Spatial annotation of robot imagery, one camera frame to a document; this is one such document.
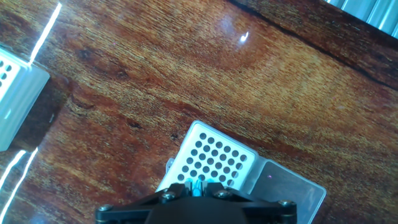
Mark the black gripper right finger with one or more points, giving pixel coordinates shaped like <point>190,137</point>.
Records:
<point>217,191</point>

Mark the white hinged pipette tip box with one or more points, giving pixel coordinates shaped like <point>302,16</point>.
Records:
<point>289,186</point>
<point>21,102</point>

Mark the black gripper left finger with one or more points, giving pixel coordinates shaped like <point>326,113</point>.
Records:
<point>174,191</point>

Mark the glossy wooden board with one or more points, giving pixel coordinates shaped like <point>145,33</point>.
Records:
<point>217,77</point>

